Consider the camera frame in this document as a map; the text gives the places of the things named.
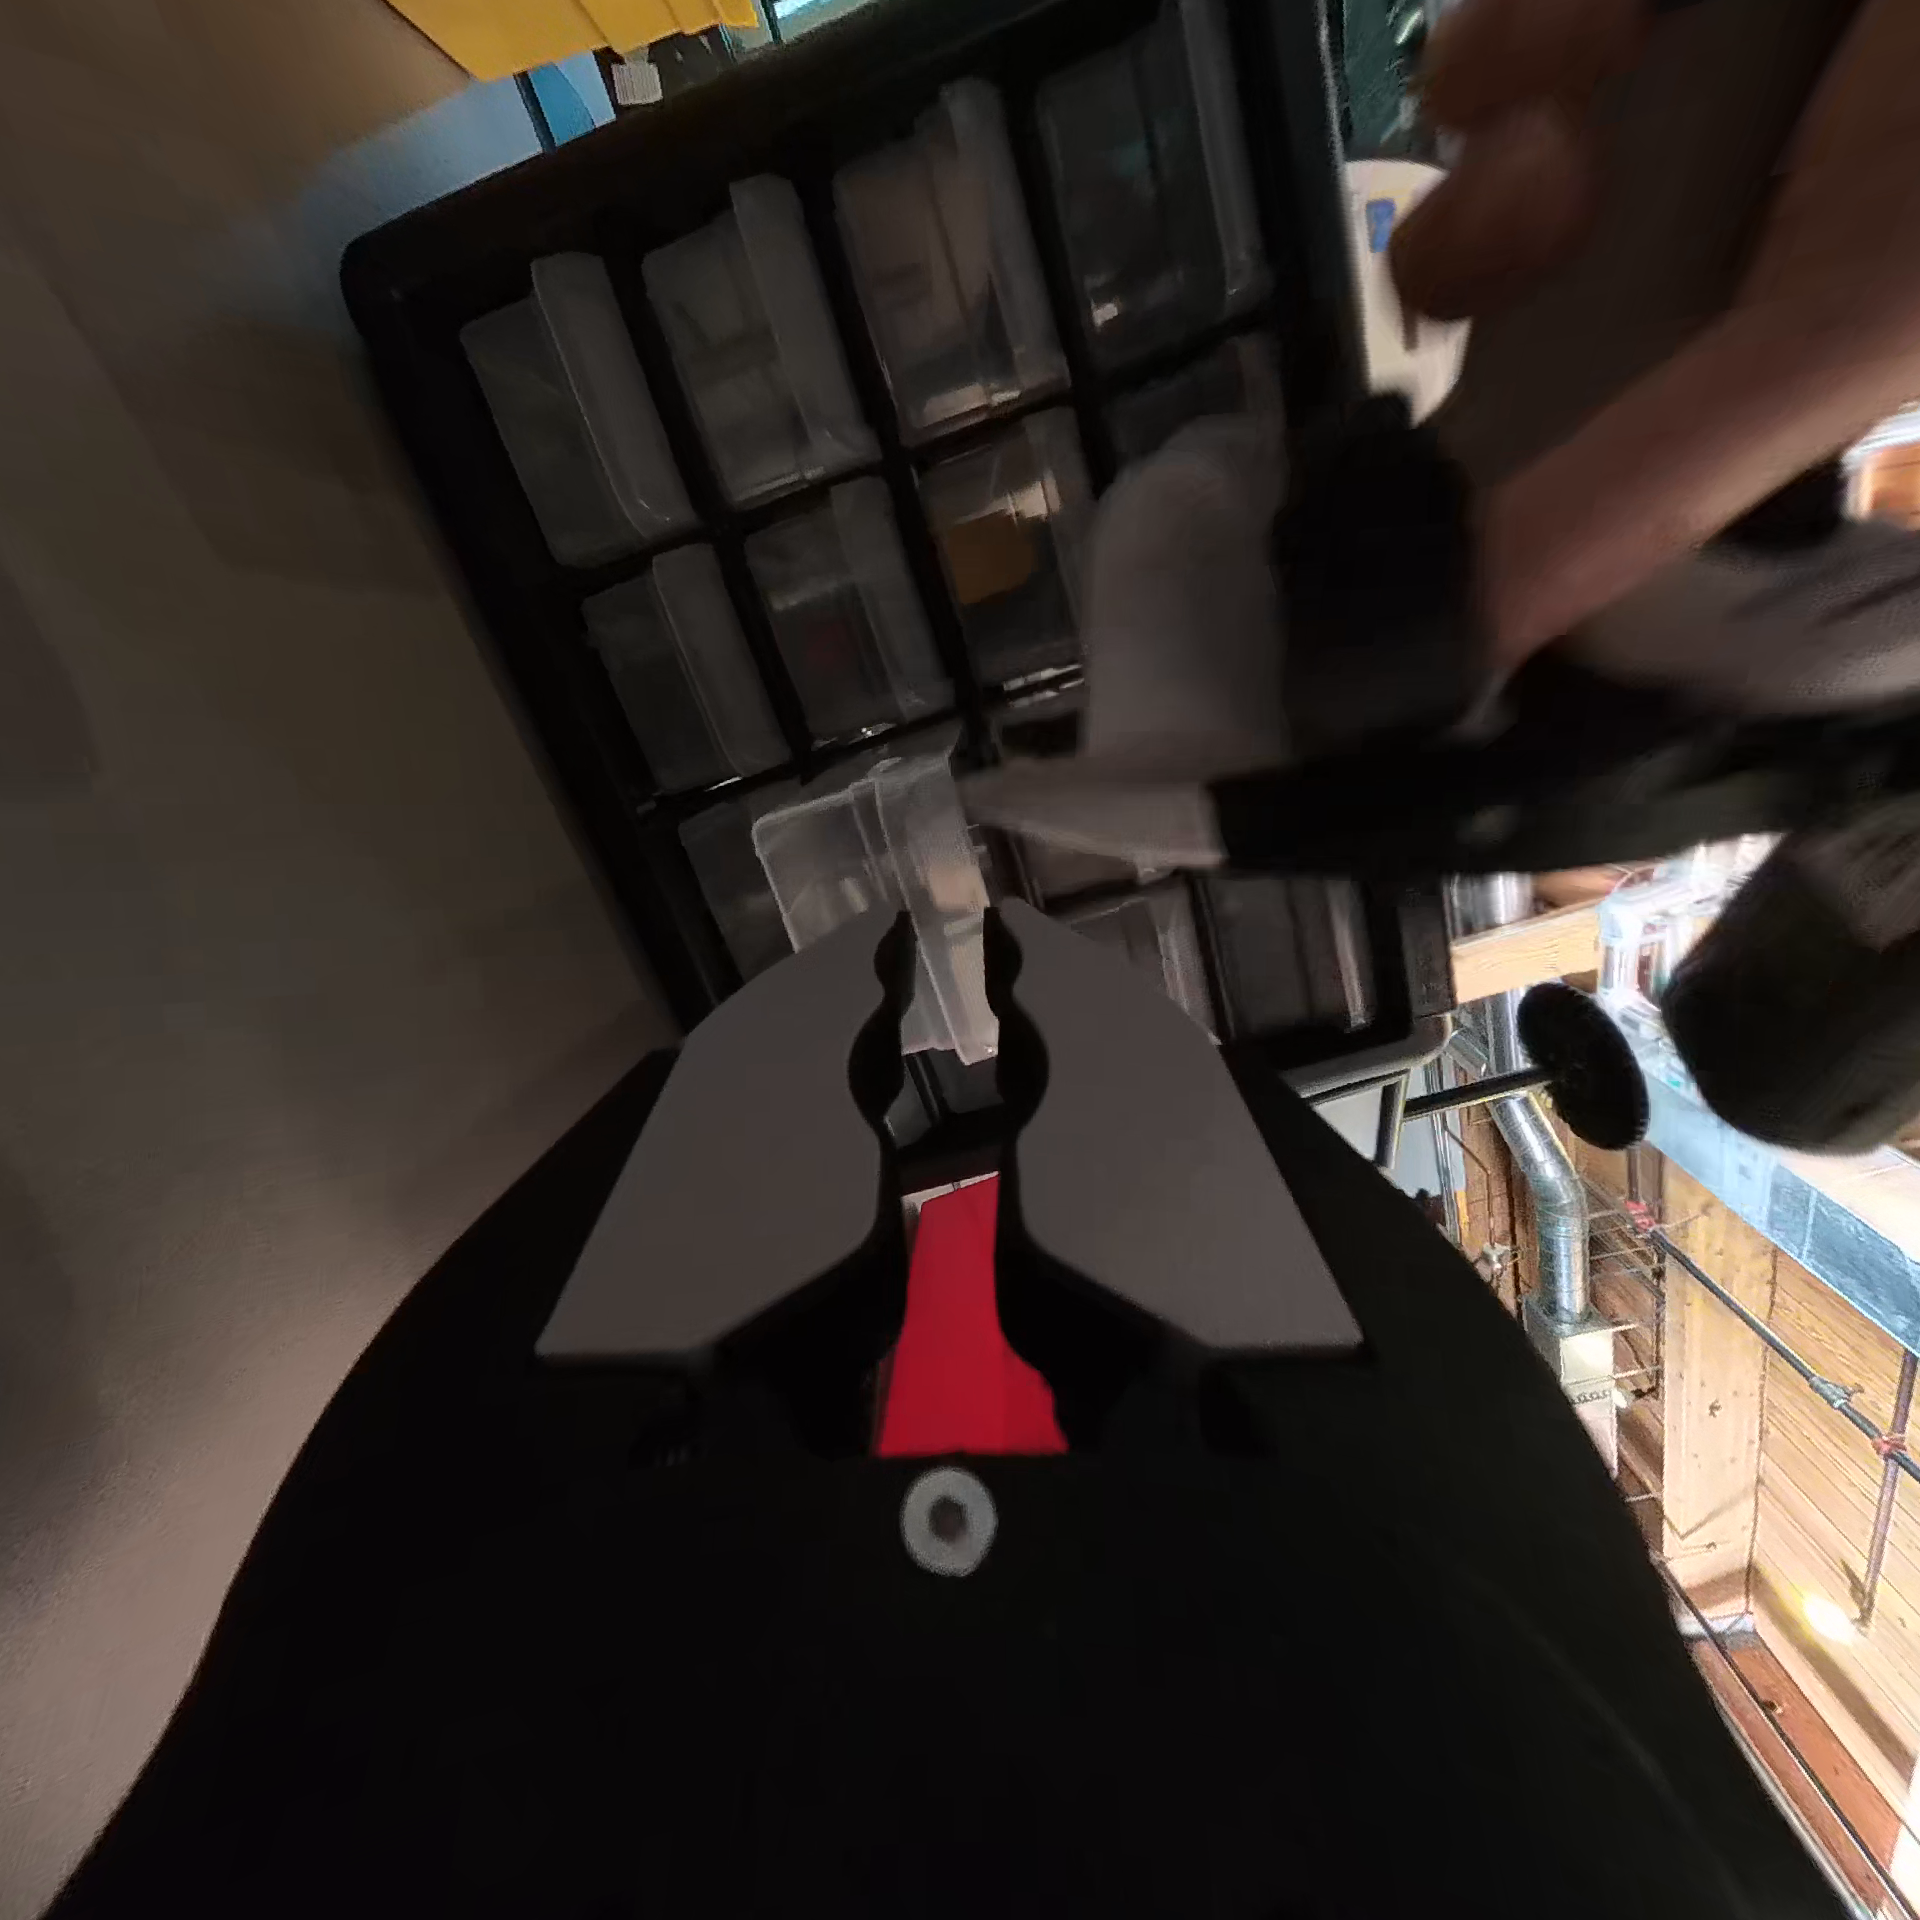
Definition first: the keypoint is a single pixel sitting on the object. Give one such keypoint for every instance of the black drawer cabinet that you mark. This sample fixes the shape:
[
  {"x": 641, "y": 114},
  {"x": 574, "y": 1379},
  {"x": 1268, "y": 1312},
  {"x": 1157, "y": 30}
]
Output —
[{"x": 450, "y": 363}]

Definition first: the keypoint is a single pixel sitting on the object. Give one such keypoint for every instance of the clear plastic drawer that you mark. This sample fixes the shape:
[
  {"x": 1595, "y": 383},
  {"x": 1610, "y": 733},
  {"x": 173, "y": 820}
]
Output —
[{"x": 870, "y": 855}]

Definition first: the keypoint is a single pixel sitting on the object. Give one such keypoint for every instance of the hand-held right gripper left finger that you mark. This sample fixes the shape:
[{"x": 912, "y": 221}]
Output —
[{"x": 720, "y": 1202}]

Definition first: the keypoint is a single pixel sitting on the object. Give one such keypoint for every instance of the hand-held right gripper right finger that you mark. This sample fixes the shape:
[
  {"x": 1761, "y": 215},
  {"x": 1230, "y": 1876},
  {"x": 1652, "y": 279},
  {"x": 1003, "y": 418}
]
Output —
[{"x": 1177, "y": 1202}]

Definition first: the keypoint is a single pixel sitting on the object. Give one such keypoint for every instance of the red plastic bin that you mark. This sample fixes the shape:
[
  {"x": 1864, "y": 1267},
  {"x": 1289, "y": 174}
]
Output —
[{"x": 968, "y": 1352}]

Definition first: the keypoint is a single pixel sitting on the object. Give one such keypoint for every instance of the metal air duct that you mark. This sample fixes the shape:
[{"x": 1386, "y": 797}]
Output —
[{"x": 1801, "y": 1202}]

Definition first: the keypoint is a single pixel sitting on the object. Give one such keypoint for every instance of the yellow plastic bin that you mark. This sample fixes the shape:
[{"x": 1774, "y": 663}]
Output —
[{"x": 571, "y": 30}]

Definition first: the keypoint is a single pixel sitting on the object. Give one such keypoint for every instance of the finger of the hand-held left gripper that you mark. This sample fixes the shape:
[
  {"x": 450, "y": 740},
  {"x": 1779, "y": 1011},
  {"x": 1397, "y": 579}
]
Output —
[
  {"x": 1186, "y": 603},
  {"x": 1094, "y": 816}
]

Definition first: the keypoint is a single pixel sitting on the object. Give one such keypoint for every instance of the person's left hand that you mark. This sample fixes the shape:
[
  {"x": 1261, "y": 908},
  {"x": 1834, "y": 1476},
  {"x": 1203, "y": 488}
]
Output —
[{"x": 1680, "y": 271}]

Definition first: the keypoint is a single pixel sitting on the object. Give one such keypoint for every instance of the black round ribbed disc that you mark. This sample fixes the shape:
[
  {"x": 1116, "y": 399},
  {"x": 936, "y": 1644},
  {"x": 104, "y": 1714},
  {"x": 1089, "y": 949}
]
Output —
[{"x": 1582, "y": 1066}]

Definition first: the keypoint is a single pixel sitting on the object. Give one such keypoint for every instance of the round metal duct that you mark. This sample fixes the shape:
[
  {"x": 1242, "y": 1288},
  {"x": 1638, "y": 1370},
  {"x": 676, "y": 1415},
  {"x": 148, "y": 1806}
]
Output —
[{"x": 1555, "y": 1230}]

